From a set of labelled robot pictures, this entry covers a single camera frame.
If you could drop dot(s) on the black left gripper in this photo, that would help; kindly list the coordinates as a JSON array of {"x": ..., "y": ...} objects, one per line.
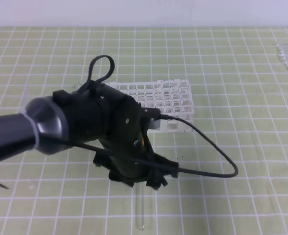
[{"x": 97, "y": 112}]

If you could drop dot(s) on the white plastic test tube rack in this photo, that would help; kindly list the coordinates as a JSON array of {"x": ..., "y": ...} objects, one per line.
[{"x": 171, "y": 97}]

